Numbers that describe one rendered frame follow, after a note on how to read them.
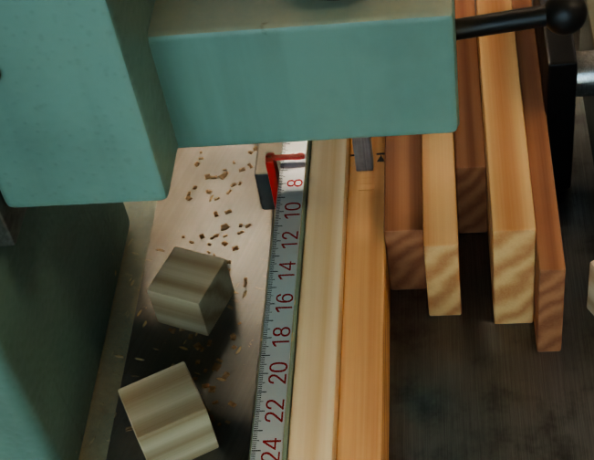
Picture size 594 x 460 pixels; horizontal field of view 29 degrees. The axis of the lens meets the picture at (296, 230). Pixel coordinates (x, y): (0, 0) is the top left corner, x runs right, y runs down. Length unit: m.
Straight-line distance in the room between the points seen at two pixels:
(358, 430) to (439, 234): 0.11
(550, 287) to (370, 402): 0.10
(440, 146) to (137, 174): 0.17
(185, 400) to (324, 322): 0.15
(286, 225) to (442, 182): 0.08
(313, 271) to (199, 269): 0.18
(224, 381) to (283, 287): 0.18
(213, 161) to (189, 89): 0.32
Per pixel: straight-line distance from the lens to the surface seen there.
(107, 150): 0.52
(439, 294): 0.58
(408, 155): 0.61
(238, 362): 0.72
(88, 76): 0.49
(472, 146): 0.61
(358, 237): 0.58
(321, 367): 0.52
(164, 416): 0.66
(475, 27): 0.54
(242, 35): 0.51
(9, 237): 0.57
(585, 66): 0.64
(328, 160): 0.61
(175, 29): 0.52
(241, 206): 0.81
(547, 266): 0.54
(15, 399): 0.62
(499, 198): 0.55
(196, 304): 0.71
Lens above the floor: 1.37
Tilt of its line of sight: 47 degrees down
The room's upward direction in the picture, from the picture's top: 11 degrees counter-clockwise
